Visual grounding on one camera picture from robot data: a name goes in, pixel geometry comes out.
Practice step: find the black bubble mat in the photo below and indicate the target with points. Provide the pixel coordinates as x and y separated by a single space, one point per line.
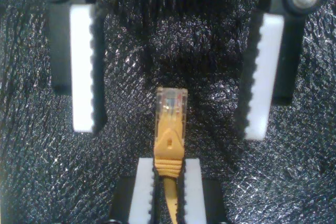
39 155

